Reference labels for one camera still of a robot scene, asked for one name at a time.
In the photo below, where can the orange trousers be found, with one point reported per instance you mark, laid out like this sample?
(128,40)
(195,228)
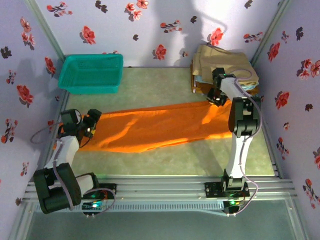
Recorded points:
(150,127)

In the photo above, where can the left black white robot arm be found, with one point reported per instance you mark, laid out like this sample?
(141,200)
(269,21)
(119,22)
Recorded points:
(65,150)

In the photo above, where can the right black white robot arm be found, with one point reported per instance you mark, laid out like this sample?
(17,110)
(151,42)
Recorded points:
(237,155)

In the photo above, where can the folded brown trousers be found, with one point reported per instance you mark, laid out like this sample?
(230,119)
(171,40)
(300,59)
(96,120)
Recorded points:
(200,89)

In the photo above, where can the folded light blue trousers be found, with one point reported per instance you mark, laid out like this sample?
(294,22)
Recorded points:
(202,79)

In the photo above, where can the folded tan trousers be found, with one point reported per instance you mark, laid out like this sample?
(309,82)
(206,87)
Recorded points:
(225,58)

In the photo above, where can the teal plastic basket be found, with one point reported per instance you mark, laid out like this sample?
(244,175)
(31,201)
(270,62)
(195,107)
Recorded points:
(90,75)

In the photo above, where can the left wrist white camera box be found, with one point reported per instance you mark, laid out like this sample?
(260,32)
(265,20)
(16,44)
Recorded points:
(77,117)

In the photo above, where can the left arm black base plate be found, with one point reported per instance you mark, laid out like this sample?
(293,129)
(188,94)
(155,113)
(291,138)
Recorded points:
(110,191)

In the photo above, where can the aluminium corner post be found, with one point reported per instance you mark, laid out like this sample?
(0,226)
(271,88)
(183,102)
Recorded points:
(270,32)
(46,30)

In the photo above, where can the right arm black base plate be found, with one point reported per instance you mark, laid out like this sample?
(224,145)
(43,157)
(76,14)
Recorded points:
(212,190)

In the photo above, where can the aluminium mounting rail frame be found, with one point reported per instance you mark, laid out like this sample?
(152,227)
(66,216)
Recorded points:
(160,187)

